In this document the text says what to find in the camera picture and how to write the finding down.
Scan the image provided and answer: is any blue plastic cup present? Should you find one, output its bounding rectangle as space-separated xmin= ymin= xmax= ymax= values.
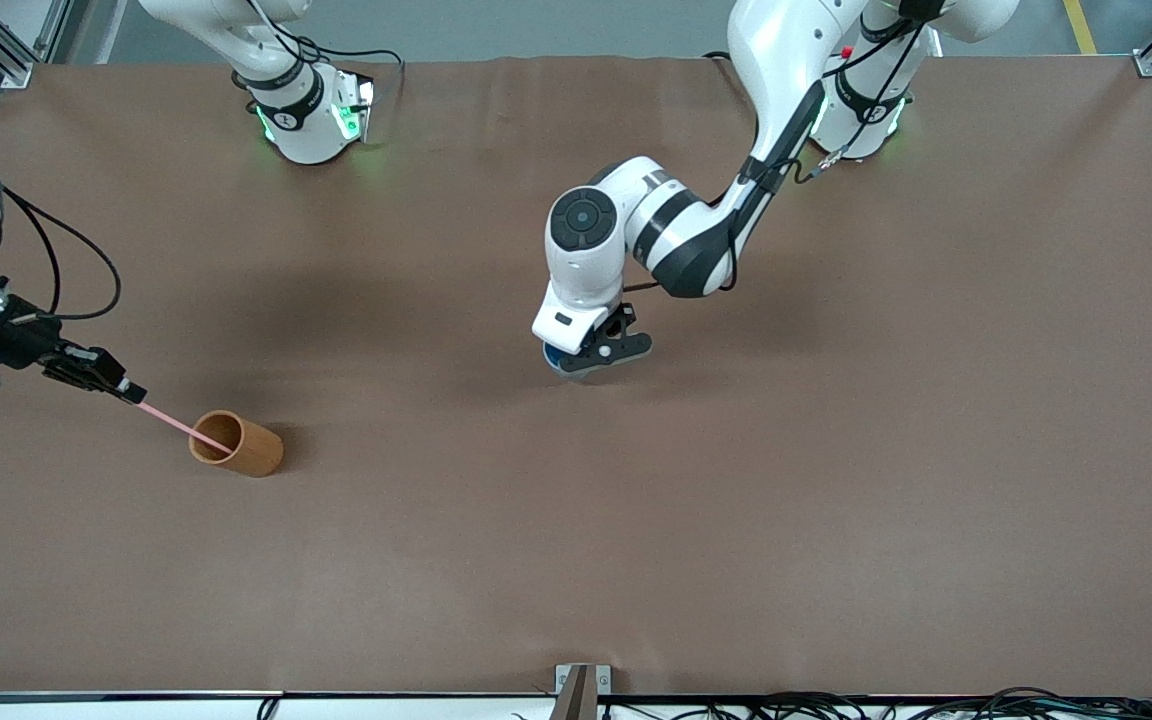
xmin=542 ymin=342 xmax=601 ymax=384

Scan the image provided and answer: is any pink chopstick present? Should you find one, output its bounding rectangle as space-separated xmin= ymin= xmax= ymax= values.
xmin=136 ymin=400 xmax=235 ymax=457

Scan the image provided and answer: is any brown cylindrical cup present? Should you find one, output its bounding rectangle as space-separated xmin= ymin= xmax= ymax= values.
xmin=188 ymin=409 xmax=285 ymax=478

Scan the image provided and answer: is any brown table cover mat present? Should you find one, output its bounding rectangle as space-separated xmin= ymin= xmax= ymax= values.
xmin=0 ymin=55 xmax=1152 ymax=698

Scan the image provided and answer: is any black looping arm cable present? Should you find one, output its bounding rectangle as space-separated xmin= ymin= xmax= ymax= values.
xmin=0 ymin=165 xmax=123 ymax=323

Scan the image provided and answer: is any black base cable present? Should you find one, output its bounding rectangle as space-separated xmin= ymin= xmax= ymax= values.
xmin=241 ymin=0 xmax=407 ymax=101

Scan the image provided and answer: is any metal table edge bracket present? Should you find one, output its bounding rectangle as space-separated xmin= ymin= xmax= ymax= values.
xmin=553 ymin=663 xmax=613 ymax=720

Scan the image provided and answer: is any black floor cable bundle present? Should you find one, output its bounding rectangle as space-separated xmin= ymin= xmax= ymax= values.
xmin=596 ymin=686 xmax=1152 ymax=720

